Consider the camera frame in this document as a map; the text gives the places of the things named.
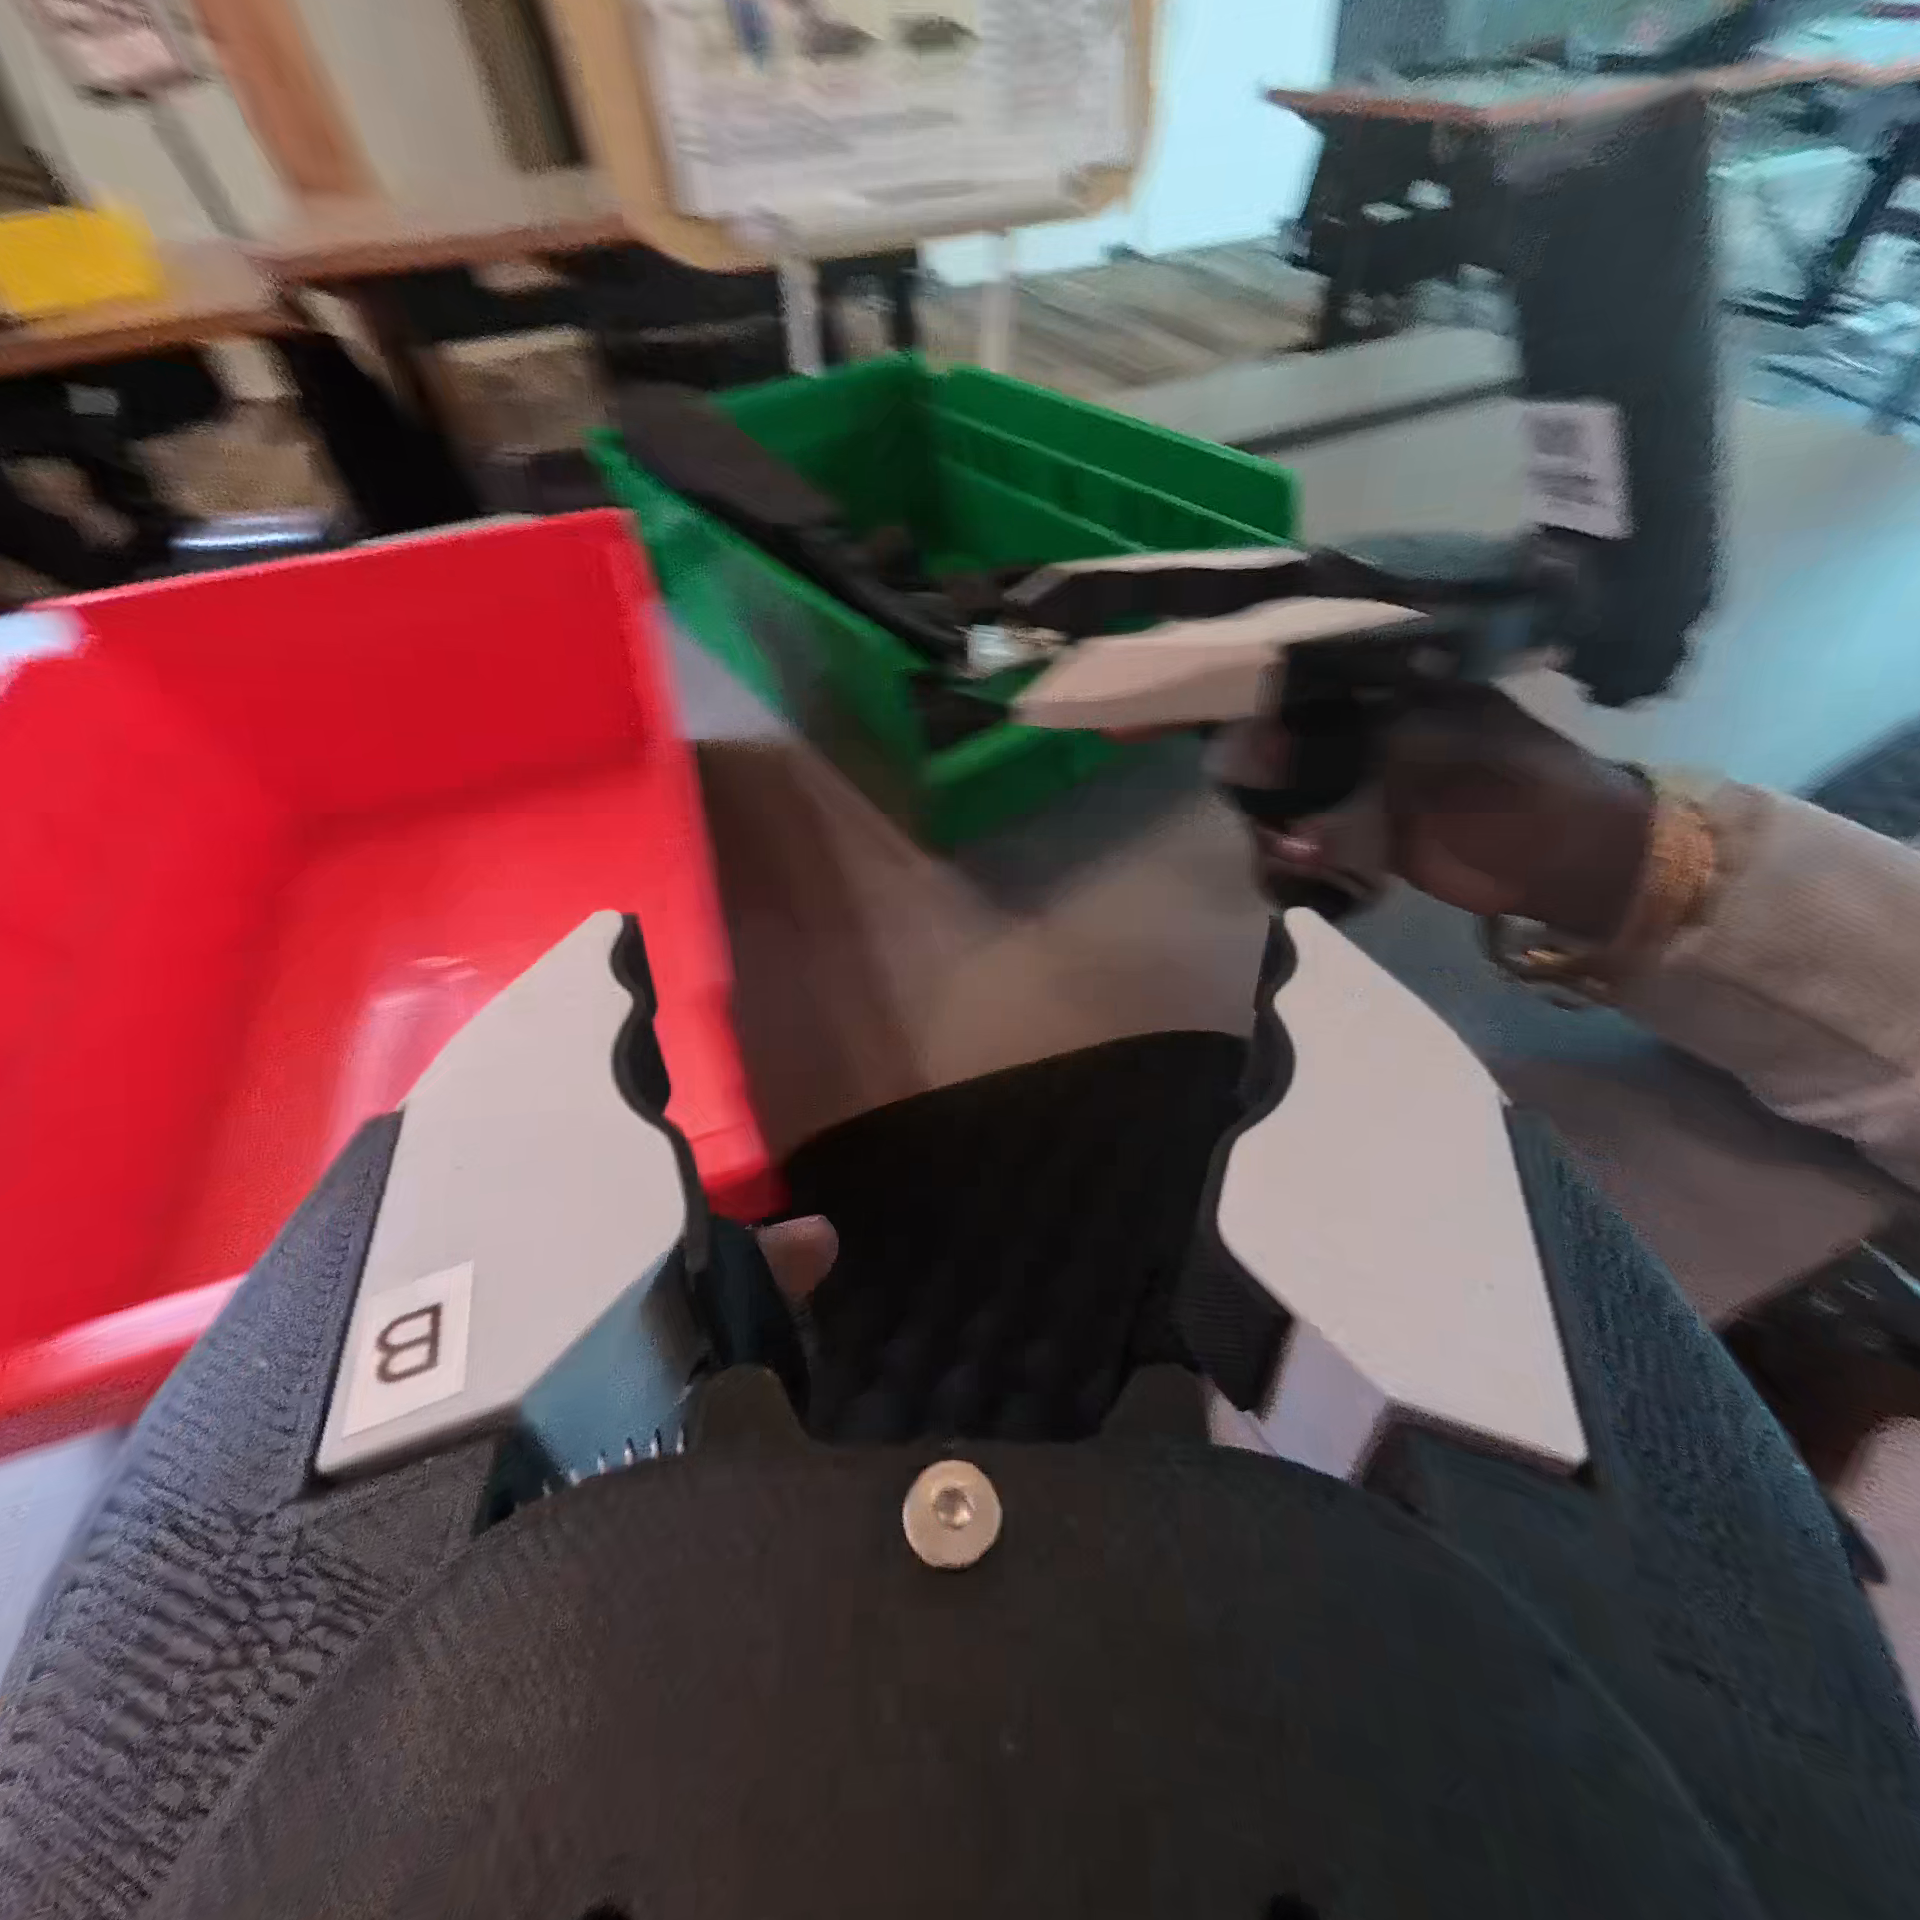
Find tall black panel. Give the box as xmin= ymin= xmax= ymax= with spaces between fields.
xmin=1512 ymin=86 xmax=1724 ymax=711

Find brown topped desk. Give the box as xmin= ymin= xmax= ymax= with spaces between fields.
xmin=1264 ymin=56 xmax=1920 ymax=354

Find gold bangle bracelets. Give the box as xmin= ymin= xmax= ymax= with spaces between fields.
xmin=1633 ymin=782 xmax=1724 ymax=945

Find yellow plastic bin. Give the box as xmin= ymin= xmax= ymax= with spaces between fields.
xmin=0 ymin=207 xmax=165 ymax=314

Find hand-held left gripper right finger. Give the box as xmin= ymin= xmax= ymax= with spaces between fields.
xmin=1209 ymin=905 xmax=1593 ymax=1485

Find person's right forearm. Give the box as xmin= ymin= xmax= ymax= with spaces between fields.
xmin=1617 ymin=769 xmax=1920 ymax=1194

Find green plastic bin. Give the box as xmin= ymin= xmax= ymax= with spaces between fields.
xmin=583 ymin=349 xmax=1305 ymax=854

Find printed instruction sheet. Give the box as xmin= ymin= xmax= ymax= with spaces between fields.
xmin=636 ymin=0 xmax=1151 ymax=221

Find person's right hand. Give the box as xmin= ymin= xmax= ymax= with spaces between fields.
xmin=1368 ymin=702 xmax=1664 ymax=945

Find tan display board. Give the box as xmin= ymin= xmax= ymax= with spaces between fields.
xmin=540 ymin=0 xmax=1170 ymax=280

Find red plastic bin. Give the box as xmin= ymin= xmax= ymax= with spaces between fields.
xmin=0 ymin=506 xmax=790 ymax=1429

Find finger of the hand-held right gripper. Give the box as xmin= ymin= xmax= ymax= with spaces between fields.
xmin=1009 ymin=596 xmax=1431 ymax=741
xmin=1003 ymin=544 xmax=1320 ymax=636

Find wooden work desk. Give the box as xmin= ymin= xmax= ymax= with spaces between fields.
xmin=0 ymin=217 xmax=640 ymax=385

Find person's left hand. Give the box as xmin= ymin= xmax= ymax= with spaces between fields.
xmin=754 ymin=1212 xmax=846 ymax=1308

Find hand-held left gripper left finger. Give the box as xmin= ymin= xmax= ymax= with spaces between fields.
xmin=312 ymin=906 xmax=721 ymax=1485

